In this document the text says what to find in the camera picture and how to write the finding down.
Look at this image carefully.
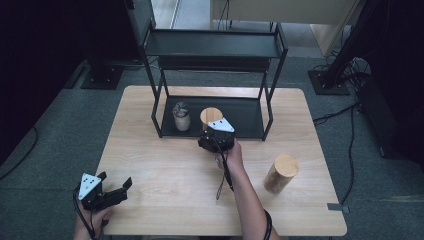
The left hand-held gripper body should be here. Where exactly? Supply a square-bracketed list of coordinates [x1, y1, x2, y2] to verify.
[76, 172, 130, 213]

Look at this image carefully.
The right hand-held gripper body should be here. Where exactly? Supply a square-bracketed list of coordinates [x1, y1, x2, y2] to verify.
[197, 117, 236, 154]

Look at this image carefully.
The tall wooden cylinder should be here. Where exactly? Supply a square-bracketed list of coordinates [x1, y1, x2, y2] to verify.
[199, 106, 224, 131]

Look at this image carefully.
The small jar with metal lid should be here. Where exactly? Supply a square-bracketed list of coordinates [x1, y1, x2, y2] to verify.
[171, 101, 192, 132]

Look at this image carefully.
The light wooden cylinder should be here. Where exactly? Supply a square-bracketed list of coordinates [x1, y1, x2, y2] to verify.
[263, 153, 300, 195]

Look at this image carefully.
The black metal shelf rack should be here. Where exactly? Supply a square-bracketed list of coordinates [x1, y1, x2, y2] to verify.
[138, 19, 290, 142]

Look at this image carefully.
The person's right hand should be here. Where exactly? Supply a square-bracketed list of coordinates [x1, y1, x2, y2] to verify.
[215, 138, 246, 173]

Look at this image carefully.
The person's left hand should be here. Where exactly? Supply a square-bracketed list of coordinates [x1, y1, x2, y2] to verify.
[73, 205, 114, 240]

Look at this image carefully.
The black wristband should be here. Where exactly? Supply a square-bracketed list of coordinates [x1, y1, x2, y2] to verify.
[262, 208, 274, 240]

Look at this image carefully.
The black stand with square base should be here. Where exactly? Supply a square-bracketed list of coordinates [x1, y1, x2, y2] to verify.
[80, 0, 125, 91]

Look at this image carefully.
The black slanted stand with base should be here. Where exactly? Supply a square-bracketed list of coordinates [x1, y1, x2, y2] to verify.
[307, 0, 378, 97]

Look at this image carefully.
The grey tape strip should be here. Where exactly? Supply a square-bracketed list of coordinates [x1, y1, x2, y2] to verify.
[326, 202, 351, 215]

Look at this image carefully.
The black upright panel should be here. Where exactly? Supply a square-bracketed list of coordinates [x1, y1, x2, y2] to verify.
[124, 0, 158, 49]

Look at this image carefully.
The beige cabinet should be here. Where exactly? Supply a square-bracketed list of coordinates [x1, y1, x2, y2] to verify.
[209, 0, 364, 57]

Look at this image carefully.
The black box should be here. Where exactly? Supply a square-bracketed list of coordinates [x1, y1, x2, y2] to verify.
[357, 79, 424, 165]

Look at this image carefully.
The left hand-held gripper cable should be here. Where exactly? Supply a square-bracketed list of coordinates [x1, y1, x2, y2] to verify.
[72, 185, 97, 240]

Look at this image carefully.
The hand-held gripper cable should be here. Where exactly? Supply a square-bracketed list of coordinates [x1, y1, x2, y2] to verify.
[72, 185, 97, 240]
[215, 133, 235, 201]

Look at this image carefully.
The right hand-held gripper cable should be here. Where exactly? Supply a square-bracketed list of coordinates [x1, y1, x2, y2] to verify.
[215, 133, 235, 201]

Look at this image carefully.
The thin black floor cable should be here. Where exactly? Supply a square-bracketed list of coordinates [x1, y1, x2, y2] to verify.
[0, 125, 40, 181]

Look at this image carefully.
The tangle of black cables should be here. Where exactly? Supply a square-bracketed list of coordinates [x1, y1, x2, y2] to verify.
[313, 49, 372, 88]

